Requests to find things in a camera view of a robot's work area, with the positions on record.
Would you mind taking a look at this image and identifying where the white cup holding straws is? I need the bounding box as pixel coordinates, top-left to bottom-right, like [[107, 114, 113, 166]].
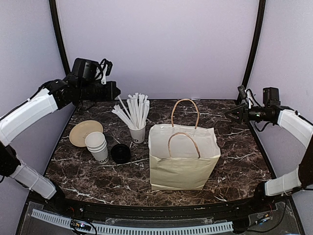
[[129, 122, 146, 143]]

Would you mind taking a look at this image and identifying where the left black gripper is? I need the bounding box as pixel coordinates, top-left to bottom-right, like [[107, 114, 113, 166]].
[[78, 80, 120, 101]]

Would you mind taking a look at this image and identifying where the brown paper bag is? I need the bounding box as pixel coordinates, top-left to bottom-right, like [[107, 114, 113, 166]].
[[148, 98, 222, 191]]

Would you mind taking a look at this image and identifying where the stack of white paper cups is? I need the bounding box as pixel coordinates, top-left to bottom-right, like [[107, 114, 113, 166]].
[[85, 132, 109, 165]]

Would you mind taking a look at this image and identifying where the white slotted cable duct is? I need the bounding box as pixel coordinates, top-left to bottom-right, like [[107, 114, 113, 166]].
[[31, 209, 234, 235]]

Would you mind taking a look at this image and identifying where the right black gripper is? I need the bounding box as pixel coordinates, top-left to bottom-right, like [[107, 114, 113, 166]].
[[225, 103, 270, 124]]

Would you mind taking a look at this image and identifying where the stack of black lids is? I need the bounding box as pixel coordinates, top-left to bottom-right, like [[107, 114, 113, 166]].
[[111, 144, 131, 164]]

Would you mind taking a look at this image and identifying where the black front rail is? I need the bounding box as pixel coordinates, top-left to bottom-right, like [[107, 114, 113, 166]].
[[65, 199, 257, 220]]

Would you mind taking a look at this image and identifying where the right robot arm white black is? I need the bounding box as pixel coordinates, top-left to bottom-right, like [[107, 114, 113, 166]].
[[225, 104, 313, 212]]

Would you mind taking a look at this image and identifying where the beige paper plate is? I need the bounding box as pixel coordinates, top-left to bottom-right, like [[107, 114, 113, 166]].
[[69, 120, 103, 147]]

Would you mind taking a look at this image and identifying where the right black frame post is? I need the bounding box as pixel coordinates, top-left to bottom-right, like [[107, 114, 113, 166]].
[[242, 0, 266, 88]]

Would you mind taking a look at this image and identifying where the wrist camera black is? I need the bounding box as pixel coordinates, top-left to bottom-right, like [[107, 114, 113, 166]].
[[263, 87, 281, 107], [71, 58, 101, 81]]

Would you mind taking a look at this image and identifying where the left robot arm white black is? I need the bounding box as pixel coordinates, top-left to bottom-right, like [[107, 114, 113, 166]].
[[0, 79, 121, 213]]

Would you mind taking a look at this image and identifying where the bundle of wrapped white straws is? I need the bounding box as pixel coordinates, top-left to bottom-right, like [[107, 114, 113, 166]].
[[112, 93, 150, 129]]

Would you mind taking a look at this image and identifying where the left black frame post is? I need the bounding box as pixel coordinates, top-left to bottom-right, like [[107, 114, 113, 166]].
[[49, 0, 70, 75]]

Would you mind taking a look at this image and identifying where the black frame post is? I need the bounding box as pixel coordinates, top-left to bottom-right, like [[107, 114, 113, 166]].
[[49, 0, 70, 75], [242, 0, 266, 88]]

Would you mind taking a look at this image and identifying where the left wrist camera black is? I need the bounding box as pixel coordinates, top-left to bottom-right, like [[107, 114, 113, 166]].
[[71, 58, 101, 81]]

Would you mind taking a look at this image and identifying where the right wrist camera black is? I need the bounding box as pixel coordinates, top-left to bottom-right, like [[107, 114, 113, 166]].
[[263, 87, 281, 107]]

